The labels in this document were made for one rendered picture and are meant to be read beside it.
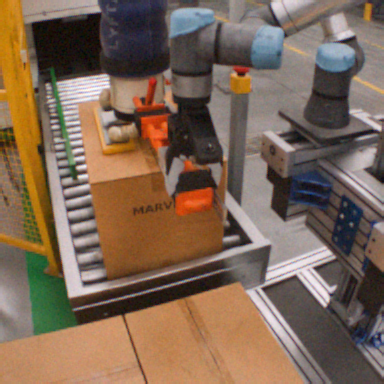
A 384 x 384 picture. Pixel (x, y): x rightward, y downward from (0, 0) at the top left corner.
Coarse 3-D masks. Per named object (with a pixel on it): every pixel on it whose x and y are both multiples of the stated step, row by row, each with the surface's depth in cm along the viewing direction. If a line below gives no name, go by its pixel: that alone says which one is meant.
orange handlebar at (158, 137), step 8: (136, 104) 119; (152, 128) 105; (152, 136) 100; (160, 136) 100; (152, 144) 102; (160, 144) 98; (168, 144) 102; (184, 168) 90; (192, 168) 89; (192, 200) 79; (200, 200) 79; (208, 200) 80; (192, 208) 79; (200, 208) 79
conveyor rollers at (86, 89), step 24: (48, 96) 273; (72, 96) 271; (96, 96) 269; (72, 120) 242; (72, 144) 213; (72, 192) 177; (72, 216) 163; (96, 240) 151; (240, 240) 152; (96, 264) 145
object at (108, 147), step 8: (96, 112) 143; (104, 112) 142; (96, 120) 138; (104, 128) 131; (104, 136) 127; (104, 144) 123; (112, 144) 123; (120, 144) 123; (128, 144) 123; (104, 152) 121; (112, 152) 122; (120, 152) 123
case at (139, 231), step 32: (96, 128) 137; (96, 160) 120; (128, 160) 120; (224, 160) 120; (96, 192) 112; (128, 192) 115; (160, 192) 119; (224, 192) 126; (128, 224) 121; (160, 224) 125; (192, 224) 129; (128, 256) 128; (160, 256) 132; (192, 256) 137
